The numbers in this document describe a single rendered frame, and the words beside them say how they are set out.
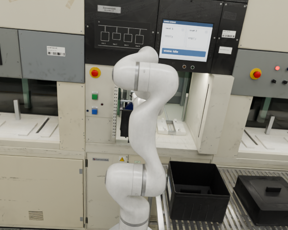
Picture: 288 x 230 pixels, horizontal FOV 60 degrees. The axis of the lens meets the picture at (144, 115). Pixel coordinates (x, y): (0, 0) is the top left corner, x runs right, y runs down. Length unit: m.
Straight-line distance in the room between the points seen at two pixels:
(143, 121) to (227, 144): 1.05
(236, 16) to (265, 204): 1.02
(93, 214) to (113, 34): 1.34
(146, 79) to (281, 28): 1.06
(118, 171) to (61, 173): 1.01
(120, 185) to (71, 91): 0.83
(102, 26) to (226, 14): 0.69
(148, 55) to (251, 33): 0.83
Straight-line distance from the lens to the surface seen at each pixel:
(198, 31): 1.51
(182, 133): 1.91
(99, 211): 2.08
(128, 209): 1.00
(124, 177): 0.93
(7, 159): 1.96
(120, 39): 1.48
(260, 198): 1.52
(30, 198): 2.11
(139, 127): 0.85
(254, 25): 1.63
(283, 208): 1.52
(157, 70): 0.83
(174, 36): 1.49
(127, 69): 0.82
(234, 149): 1.85
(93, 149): 1.74
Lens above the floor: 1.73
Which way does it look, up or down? 23 degrees down
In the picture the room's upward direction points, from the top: 5 degrees clockwise
